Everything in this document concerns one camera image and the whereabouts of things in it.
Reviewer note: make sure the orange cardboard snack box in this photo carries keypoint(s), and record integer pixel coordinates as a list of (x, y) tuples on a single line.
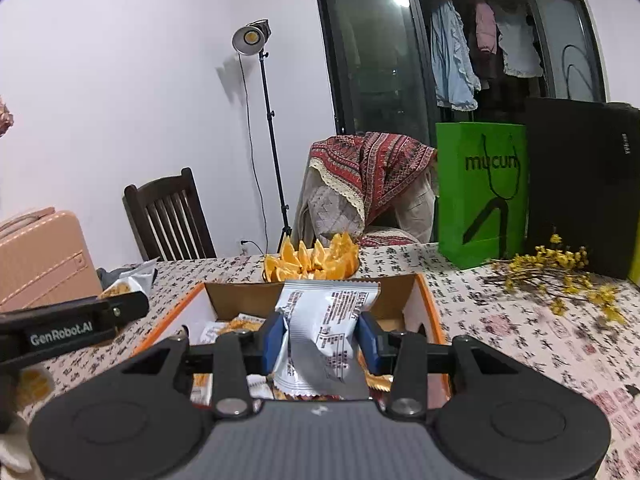
[(404, 303)]

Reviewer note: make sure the pink artificial flowers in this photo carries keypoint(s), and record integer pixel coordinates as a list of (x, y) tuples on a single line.
[(6, 118)]

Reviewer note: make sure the hanging pink garment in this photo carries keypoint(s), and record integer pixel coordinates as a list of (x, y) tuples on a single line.
[(486, 28)]

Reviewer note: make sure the pink small suitcase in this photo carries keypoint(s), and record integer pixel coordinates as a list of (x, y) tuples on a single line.
[(44, 260)]

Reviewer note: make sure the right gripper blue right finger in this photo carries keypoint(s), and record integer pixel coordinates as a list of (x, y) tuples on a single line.
[(385, 351)]

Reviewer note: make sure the hanging blue shirt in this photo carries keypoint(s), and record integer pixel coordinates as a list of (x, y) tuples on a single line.
[(455, 81)]

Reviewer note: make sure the white silver crisp packet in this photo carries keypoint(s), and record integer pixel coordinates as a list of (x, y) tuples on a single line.
[(319, 351)]

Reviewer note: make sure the red patterned cloth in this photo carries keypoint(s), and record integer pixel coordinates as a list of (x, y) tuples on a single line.
[(371, 170)]

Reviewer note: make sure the hanging white garment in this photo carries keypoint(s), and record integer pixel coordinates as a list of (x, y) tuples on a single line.
[(516, 40)]

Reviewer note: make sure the grey purple folded cloth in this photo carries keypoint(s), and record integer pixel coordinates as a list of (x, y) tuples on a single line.
[(108, 278)]

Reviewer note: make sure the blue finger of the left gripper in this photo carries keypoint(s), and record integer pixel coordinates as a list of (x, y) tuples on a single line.
[(121, 310)]

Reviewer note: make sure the chair under cloth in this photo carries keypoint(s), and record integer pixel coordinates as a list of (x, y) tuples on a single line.
[(322, 212)]

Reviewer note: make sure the dark wooden chair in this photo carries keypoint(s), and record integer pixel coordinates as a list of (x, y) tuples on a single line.
[(167, 219)]

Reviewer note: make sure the black paper shopping bag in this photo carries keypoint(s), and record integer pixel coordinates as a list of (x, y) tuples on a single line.
[(584, 179)]

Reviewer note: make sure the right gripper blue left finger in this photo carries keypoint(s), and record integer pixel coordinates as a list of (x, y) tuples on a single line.
[(254, 351)]

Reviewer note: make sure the yellow flower branch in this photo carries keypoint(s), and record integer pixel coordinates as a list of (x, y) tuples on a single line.
[(556, 277)]

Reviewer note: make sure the green paper shopping bag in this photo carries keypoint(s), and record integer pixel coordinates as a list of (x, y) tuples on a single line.
[(483, 191)]

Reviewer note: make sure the plate of orange slices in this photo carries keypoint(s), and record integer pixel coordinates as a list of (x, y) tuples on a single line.
[(337, 262)]

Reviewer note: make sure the white gold oat crisp packet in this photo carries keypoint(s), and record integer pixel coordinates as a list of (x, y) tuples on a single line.
[(139, 278)]

